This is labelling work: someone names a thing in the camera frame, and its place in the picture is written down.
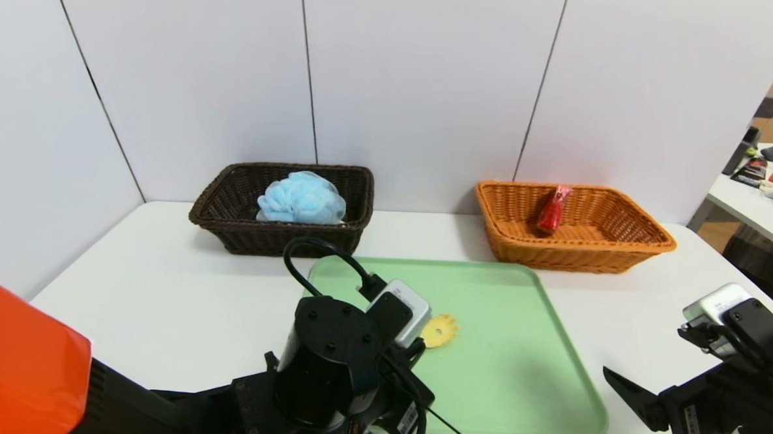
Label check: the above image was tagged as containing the black printed packet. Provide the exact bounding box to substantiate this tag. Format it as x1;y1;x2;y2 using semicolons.
729;157;766;190

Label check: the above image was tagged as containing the thin black left camera cable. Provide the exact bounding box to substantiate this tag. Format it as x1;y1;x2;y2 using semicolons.
282;235;389;302

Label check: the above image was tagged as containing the light green plastic tray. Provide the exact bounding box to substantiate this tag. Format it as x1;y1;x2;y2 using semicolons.
299;253;615;434

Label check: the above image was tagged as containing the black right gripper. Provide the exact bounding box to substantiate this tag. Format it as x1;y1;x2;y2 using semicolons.
599;358;751;434

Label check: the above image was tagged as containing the black stand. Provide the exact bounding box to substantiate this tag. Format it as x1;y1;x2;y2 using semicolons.
721;126;760;178

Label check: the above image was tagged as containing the blue mesh bath sponge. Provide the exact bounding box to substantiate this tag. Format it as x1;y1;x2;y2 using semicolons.
256;168;349;227

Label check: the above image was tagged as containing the yellow pasta spoon green handle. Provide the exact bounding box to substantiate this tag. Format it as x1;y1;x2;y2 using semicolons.
420;312;459;350

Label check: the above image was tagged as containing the orange wicker basket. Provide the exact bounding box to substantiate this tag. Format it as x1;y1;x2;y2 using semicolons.
471;179;680;277

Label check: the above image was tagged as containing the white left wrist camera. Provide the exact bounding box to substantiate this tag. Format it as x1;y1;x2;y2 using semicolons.
364;278;433;350

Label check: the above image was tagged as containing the white side table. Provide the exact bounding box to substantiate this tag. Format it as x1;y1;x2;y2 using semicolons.
685;140;773;254

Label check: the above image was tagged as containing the dark brown wicker basket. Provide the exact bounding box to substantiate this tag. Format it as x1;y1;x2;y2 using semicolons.
187;159;376;261

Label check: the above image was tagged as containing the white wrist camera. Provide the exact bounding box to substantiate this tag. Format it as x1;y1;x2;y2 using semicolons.
364;278;433;350
680;280;773;365

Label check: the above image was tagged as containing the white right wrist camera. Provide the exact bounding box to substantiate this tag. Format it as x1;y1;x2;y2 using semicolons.
680;280;773;365

